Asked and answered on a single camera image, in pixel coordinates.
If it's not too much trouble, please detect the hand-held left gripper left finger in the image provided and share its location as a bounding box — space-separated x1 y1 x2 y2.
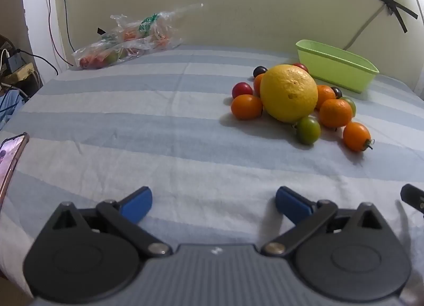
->
40 186 173 258

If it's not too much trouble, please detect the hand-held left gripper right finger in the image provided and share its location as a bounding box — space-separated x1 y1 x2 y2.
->
261 186 398 257

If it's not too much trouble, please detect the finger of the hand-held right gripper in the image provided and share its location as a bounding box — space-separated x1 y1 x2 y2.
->
401 184 424 217

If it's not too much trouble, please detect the green cherry tomato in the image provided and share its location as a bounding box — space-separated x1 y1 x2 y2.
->
296 116 321 145
339 96 356 118

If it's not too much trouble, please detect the orange cherry tomato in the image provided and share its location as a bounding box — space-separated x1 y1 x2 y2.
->
343 122 375 152
253 74 266 96

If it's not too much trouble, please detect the orange tangerine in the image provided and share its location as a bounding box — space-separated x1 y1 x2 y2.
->
231 94 263 120
315 85 337 110
319 98 353 128

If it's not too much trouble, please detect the large yellow grapefruit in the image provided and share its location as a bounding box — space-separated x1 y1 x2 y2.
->
260 64 319 123

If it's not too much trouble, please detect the light green plastic basin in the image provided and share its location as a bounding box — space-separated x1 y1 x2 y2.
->
295 39 380 94

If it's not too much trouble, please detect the blue striped bed sheet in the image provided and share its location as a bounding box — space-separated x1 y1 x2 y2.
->
0 44 424 296

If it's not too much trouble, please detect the smartphone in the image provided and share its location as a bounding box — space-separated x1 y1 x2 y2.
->
0 132 30 209

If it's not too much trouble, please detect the blue cloth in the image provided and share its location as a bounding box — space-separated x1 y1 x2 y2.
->
0 89 25 131

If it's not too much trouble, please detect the clear plastic bag of tomatoes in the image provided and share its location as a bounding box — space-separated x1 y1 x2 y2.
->
72 3 203 70

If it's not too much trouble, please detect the beige power strip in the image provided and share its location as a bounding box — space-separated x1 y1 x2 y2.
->
3 63 35 85

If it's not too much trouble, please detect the black charger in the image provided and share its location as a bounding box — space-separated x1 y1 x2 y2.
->
5 55 22 73

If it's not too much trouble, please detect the black tape cross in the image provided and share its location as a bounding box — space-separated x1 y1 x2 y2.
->
369 0 418 33

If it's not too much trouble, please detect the grey wall cable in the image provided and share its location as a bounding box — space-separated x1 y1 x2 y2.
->
344 5 386 50

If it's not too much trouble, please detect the black cable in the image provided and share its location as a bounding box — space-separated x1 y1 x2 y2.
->
46 0 75 53
43 0 67 66

